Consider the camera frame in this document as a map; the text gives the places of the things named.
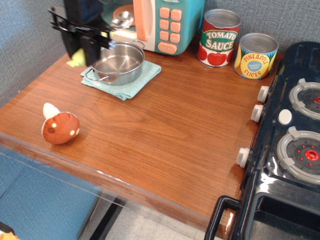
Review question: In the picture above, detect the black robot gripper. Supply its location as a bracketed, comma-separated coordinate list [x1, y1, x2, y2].
[48, 0, 115, 66]

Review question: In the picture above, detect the spoon with yellow-green handle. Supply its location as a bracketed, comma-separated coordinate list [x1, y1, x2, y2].
[66, 10, 135, 68]

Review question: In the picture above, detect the light teal cloth napkin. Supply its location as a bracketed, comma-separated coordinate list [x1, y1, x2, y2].
[80, 61, 162, 101]

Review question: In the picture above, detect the small stainless steel pan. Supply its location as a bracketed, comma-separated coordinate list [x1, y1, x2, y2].
[84, 40, 145, 86]

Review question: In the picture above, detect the brown plush mushroom toy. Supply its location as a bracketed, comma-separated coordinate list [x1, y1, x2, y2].
[41, 102, 80, 145]

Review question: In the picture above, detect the teal toy microwave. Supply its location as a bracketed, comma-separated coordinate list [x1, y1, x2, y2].
[99, 0, 205, 56]

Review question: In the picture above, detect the tomato sauce can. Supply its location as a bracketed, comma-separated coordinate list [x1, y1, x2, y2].
[197, 8, 242, 67]

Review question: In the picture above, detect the pineapple slices can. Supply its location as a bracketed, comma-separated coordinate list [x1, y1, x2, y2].
[234, 32, 279, 80]

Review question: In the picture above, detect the white stove knob middle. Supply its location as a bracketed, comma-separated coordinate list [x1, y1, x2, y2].
[250, 104, 264, 123]

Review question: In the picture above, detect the white stove knob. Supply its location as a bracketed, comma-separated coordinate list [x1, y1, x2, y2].
[236, 148, 250, 168]
[250, 104, 264, 123]
[257, 86, 270, 103]

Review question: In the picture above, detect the white stove knob upper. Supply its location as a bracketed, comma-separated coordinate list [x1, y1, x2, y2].
[257, 86, 270, 103]

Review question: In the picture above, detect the white stove knob lower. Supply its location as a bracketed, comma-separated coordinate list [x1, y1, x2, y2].
[236, 148, 250, 168]

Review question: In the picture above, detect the orange object at corner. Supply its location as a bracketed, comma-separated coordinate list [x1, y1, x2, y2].
[0, 222, 20, 240]

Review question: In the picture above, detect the dark blue toy stove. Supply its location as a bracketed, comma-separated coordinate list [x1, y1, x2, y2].
[205, 41, 320, 240]

